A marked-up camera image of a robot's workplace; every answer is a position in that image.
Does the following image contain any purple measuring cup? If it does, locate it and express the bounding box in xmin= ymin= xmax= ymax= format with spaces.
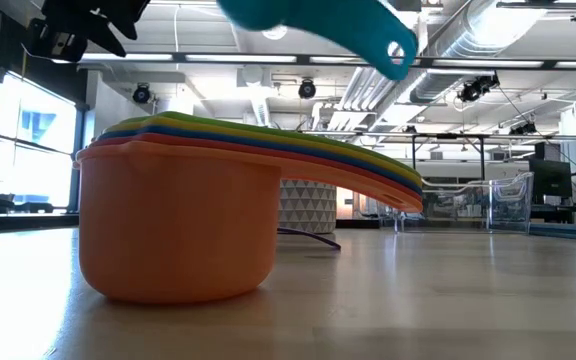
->
xmin=276 ymin=226 xmax=343 ymax=251

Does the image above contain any round black ceiling fixture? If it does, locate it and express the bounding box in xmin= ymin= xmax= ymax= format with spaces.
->
xmin=131 ymin=82 xmax=152 ymax=105
xmin=297 ymin=78 xmax=318 ymax=100

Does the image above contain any silver ventilation duct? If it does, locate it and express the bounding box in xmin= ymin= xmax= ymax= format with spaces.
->
xmin=407 ymin=0 xmax=549 ymax=104

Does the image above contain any black ceiling camera cluster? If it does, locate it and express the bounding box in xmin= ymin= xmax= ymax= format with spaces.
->
xmin=456 ymin=73 xmax=502 ymax=104

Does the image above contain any black background metal frame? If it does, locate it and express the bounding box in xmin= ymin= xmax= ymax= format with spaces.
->
xmin=410 ymin=132 xmax=487 ymax=181

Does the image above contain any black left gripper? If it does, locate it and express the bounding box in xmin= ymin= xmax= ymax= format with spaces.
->
xmin=42 ymin=0 xmax=152 ymax=57

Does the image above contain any succulent in white patterned pot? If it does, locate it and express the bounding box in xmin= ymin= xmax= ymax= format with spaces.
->
xmin=278 ymin=178 xmax=338 ymax=235

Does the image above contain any yellow measuring cup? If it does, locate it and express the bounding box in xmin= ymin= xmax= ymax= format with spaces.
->
xmin=103 ymin=115 xmax=423 ymax=187

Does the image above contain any teal measuring cup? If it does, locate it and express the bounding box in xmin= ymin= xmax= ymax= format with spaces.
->
xmin=216 ymin=0 xmax=419 ymax=82

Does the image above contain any green measuring cup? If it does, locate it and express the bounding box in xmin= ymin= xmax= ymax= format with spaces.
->
xmin=117 ymin=110 xmax=423 ymax=181

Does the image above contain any clear plastic basket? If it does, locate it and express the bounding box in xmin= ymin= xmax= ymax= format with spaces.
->
xmin=392 ymin=171 xmax=536 ymax=235

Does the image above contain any black monitor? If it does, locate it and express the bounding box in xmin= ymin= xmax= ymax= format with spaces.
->
xmin=527 ymin=157 xmax=574 ymax=200

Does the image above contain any black overhead rig beam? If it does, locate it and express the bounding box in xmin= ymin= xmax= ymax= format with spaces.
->
xmin=50 ymin=51 xmax=576 ymax=72

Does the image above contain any blue measuring cup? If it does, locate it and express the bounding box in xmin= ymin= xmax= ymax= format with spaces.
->
xmin=95 ymin=124 xmax=424 ymax=194

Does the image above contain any red measuring cup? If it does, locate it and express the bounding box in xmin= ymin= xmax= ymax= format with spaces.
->
xmin=89 ymin=132 xmax=424 ymax=200

